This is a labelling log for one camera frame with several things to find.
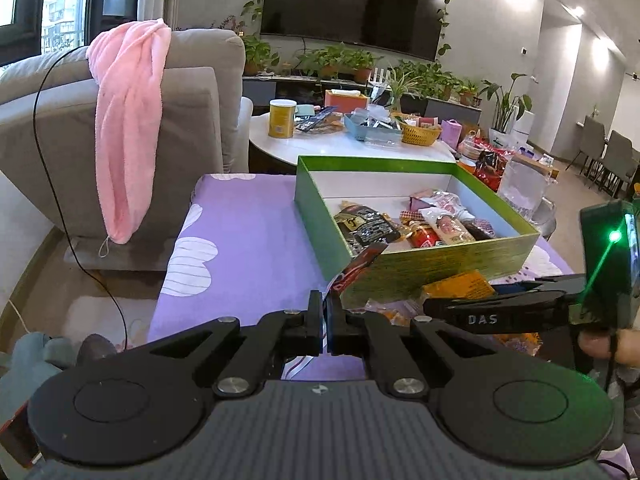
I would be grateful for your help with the green cardboard box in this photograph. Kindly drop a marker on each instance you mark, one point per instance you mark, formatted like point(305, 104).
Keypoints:
point(425, 270)

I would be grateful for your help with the grey television cabinet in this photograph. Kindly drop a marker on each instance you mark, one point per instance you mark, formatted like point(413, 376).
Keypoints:
point(450, 107)

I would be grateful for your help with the red white-lettered snack packet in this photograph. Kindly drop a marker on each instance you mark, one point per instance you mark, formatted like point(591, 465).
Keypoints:
point(359, 265)

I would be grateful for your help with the red snack bags pile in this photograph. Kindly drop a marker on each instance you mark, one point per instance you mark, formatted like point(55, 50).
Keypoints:
point(487, 167)

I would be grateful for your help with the person's right hand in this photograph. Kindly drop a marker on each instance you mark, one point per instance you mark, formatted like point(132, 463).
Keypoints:
point(600, 346)

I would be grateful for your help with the tall broad-leaf plant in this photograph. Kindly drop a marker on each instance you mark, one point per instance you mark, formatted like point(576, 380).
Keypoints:
point(505, 100)

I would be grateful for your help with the yellow can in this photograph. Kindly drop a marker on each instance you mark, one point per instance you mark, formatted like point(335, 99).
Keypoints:
point(281, 120)

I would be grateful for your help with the orange tissue box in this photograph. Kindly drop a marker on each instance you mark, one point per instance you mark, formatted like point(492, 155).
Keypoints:
point(342, 101)

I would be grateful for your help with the leafy potted plant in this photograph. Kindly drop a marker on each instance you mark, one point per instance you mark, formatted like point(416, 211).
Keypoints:
point(257, 55)

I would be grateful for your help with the grey armchair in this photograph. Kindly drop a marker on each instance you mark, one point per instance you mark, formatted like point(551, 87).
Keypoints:
point(190, 125)

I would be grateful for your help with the grey blue slippers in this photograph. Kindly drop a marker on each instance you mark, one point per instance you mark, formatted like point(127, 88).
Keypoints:
point(60, 352)

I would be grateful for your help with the cluster of small potted plants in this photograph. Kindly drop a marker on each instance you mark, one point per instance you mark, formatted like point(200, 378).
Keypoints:
point(445, 82)

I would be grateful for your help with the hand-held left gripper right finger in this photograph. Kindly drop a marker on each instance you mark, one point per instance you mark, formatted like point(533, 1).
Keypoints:
point(337, 325)

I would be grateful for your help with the yellow snack box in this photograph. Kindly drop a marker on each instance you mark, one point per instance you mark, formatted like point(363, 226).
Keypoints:
point(457, 287)

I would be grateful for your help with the white air purifier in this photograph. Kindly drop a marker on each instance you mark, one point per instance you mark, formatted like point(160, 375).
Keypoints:
point(522, 127)

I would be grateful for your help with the pink towel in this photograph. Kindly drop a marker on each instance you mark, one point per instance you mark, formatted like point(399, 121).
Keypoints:
point(127, 125)

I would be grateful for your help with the spider plant in vase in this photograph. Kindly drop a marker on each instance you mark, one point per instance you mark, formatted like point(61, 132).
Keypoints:
point(400, 87)

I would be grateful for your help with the glass pitcher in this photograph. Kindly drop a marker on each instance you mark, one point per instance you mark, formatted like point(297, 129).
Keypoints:
point(522, 185)

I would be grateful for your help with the yellow woven basket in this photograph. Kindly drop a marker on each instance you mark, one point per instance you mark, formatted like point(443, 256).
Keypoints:
point(420, 135)

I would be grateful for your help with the wall-mounted television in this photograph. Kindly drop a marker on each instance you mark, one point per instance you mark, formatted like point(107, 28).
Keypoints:
point(350, 5)

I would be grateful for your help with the beige sausage packet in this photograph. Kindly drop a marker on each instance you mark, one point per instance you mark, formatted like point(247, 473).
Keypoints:
point(447, 227)

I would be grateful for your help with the brown snack packet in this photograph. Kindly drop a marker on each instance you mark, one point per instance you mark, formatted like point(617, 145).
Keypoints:
point(357, 212)

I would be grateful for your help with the small white picket fence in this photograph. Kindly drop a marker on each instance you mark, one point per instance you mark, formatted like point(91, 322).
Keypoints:
point(380, 75)

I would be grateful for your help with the white round coffee table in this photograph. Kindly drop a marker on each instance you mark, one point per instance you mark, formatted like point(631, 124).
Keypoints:
point(325, 147)

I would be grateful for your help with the purple printed tablecloth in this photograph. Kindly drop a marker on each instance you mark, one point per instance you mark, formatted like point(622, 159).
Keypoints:
point(240, 260)

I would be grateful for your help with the row of green potted plants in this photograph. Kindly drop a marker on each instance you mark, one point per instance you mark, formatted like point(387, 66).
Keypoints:
point(340, 62)

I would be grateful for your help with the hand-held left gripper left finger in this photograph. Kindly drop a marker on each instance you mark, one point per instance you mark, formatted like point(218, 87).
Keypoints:
point(315, 325)

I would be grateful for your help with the black white snack packet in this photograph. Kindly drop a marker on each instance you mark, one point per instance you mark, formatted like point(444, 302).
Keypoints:
point(372, 235)

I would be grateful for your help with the small red snack packet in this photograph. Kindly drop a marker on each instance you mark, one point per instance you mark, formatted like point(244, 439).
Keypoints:
point(425, 236)

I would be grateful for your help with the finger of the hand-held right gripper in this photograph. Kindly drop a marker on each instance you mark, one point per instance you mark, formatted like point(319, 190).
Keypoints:
point(500, 317)
point(545, 285)

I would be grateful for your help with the pink small bag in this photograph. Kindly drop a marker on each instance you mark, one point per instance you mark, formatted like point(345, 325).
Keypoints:
point(451, 132)

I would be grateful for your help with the red black object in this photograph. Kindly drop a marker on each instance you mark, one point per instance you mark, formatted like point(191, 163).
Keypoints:
point(15, 435)

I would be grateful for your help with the blue plastic basket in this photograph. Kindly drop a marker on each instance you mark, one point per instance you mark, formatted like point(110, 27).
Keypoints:
point(372, 132)

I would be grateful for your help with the grey dining chair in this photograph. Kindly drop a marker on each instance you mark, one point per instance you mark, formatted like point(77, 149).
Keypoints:
point(617, 160)

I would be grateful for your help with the orange clear snack packet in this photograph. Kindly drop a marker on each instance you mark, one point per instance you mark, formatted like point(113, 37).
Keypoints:
point(395, 316)

